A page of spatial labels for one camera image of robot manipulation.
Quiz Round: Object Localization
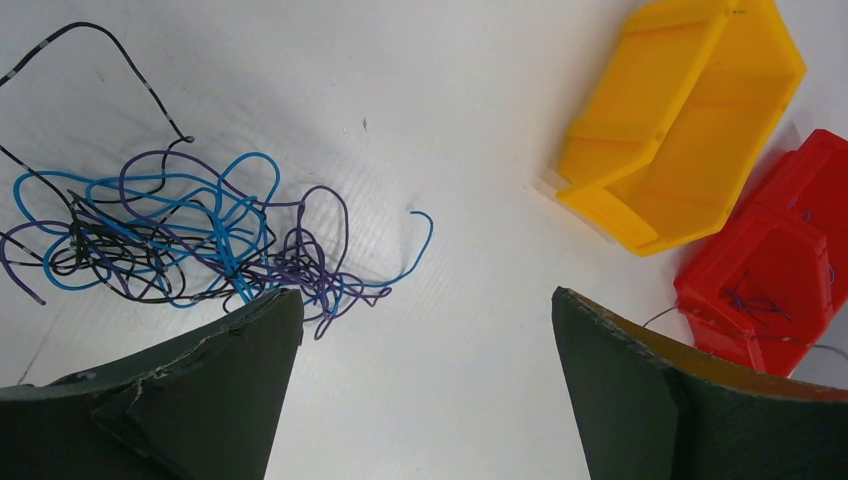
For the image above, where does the grey single wire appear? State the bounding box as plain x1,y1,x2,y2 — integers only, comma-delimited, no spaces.
642,274,848,362

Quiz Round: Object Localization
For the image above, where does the blue wire bundle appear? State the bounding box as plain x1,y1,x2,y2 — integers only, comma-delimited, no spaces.
0,21,435,342

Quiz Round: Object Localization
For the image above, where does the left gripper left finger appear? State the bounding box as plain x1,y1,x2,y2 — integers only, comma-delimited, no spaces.
1,290,304,479

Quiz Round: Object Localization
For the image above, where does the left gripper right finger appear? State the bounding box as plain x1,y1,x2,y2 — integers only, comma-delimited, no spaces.
552,287,847,479

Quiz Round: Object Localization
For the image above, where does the red plastic bin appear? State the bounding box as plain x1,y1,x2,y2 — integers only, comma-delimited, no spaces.
674,129,847,377

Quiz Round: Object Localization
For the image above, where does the yellow plastic bin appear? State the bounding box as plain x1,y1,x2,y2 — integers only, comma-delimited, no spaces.
556,0,806,256

